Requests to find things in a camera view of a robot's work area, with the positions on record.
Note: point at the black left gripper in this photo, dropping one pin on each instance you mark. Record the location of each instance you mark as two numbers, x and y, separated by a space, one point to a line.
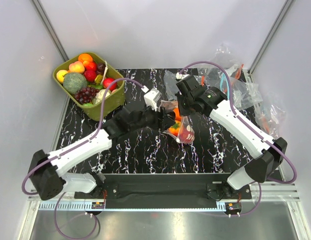
159 119

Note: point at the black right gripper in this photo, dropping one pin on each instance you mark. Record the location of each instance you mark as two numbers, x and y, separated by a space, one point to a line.
182 110

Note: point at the orange tangerine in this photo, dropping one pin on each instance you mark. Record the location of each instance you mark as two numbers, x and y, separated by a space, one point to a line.
177 114

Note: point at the dotted clear zip bag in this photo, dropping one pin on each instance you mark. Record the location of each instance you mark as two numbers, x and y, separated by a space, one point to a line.
184 120

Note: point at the red apple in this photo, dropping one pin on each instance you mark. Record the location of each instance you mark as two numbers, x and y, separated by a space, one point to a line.
186 134

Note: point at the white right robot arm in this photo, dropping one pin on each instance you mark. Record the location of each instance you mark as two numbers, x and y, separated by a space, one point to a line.
267 152

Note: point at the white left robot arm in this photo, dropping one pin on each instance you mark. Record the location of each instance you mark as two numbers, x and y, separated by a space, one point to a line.
49 172

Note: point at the red zipper clear bag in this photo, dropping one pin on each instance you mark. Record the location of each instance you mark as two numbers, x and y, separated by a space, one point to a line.
170 85

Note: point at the crumpled clear bag pile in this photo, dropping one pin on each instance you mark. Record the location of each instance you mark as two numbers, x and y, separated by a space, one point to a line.
268 114

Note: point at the blue zipper clear bag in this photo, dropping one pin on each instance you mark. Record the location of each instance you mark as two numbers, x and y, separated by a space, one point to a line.
245 94

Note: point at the black marbled table mat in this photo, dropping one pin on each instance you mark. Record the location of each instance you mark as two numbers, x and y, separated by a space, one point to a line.
147 151

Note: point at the white cauliflower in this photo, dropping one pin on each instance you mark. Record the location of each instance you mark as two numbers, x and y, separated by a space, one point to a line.
99 96

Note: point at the green vegetable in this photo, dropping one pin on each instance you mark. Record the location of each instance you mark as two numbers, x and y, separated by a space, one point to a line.
87 105

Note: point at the dark plum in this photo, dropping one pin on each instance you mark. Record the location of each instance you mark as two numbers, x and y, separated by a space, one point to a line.
101 67

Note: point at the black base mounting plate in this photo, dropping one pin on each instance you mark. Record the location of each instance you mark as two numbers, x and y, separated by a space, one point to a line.
206 185

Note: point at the dark purple grape bunch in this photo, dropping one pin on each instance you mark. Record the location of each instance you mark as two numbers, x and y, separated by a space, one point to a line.
86 95

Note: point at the red strawberry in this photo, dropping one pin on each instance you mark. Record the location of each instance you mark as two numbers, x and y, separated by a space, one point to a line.
90 75

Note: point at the olive green plastic bin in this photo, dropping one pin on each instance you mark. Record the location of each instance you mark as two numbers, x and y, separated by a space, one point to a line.
111 102

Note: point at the red orange fruit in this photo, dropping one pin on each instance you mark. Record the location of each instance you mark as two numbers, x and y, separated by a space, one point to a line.
90 65

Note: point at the orange at bin back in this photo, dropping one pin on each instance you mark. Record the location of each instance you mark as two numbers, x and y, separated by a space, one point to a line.
85 57

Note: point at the green broccoli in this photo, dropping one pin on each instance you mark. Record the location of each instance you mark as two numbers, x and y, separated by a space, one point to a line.
73 82

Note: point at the pink yellow peach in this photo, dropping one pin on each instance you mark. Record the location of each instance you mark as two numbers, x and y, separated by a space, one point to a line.
77 67

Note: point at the yellow lemon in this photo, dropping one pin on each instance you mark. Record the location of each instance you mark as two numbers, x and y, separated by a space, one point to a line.
60 75

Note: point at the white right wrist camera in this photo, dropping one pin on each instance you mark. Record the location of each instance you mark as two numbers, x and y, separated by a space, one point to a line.
182 75

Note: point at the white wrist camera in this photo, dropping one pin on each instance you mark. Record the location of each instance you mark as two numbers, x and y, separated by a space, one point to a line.
151 97
182 75

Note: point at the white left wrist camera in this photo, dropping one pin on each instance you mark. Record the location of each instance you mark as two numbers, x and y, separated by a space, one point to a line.
151 97

